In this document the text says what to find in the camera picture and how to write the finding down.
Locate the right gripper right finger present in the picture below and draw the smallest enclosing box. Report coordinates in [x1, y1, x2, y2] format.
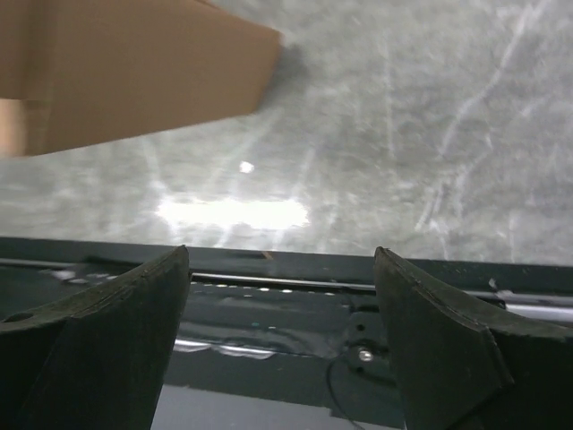
[374, 247, 572, 429]

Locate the brown cardboard box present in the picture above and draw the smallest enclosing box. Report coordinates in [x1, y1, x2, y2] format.
[1, 0, 281, 157]

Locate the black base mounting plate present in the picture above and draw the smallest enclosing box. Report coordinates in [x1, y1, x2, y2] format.
[1, 237, 572, 429]

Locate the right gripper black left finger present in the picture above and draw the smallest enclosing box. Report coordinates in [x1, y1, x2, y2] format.
[1, 246, 189, 429]

